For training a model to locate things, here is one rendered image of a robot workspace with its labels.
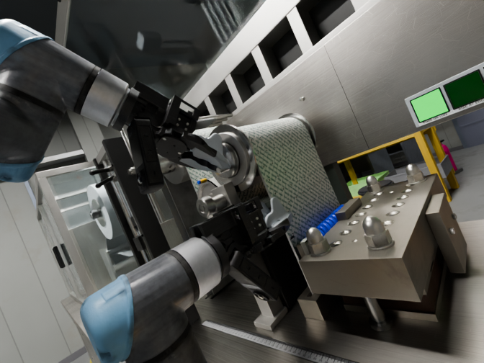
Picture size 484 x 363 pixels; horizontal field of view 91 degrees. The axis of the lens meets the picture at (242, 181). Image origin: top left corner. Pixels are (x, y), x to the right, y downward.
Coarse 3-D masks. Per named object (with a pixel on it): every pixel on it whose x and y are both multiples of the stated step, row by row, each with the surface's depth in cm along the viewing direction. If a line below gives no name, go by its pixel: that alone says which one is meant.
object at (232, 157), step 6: (228, 144) 48; (228, 150) 47; (234, 150) 48; (228, 156) 48; (234, 156) 47; (234, 162) 47; (234, 168) 48; (222, 174) 51; (228, 174) 49; (234, 174) 50
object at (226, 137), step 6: (222, 138) 49; (228, 138) 48; (234, 138) 47; (234, 144) 48; (240, 144) 46; (240, 150) 47; (240, 156) 47; (246, 156) 47; (240, 162) 48; (246, 162) 47; (240, 168) 48; (246, 168) 47; (216, 174) 54; (240, 174) 49; (246, 174) 48; (258, 174) 53; (222, 180) 53; (228, 180) 52; (234, 180) 51; (240, 180) 49
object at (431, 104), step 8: (424, 96) 51; (432, 96) 50; (440, 96) 49; (416, 104) 52; (424, 104) 51; (432, 104) 51; (440, 104) 50; (416, 112) 53; (424, 112) 52; (432, 112) 51; (440, 112) 50
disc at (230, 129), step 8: (216, 128) 51; (224, 128) 49; (232, 128) 47; (240, 136) 47; (248, 144) 46; (248, 152) 46; (248, 160) 47; (248, 168) 48; (216, 176) 55; (248, 176) 48; (240, 184) 51; (248, 184) 49
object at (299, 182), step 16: (288, 160) 54; (304, 160) 58; (320, 160) 63; (272, 176) 49; (288, 176) 52; (304, 176) 56; (320, 176) 60; (272, 192) 47; (288, 192) 51; (304, 192) 54; (320, 192) 58; (288, 208) 49; (304, 208) 52; (320, 208) 56; (304, 224) 51; (288, 240) 47
